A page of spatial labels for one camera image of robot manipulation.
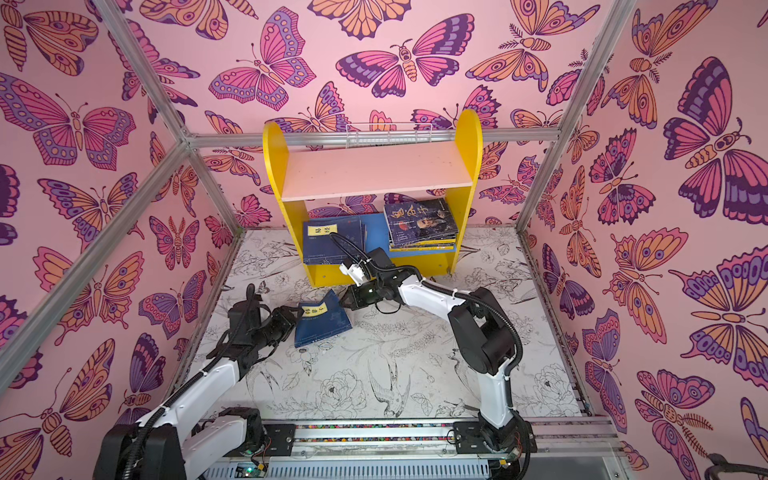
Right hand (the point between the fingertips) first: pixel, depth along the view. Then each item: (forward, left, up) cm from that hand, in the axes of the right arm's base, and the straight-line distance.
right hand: (339, 300), depth 85 cm
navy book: (-3, +6, -6) cm, 9 cm away
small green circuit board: (-39, +20, -15) cm, 46 cm away
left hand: (-2, +10, -2) cm, 11 cm away
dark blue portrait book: (+23, -24, +9) cm, 35 cm away
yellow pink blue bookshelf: (+46, +1, -1) cm, 46 cm away
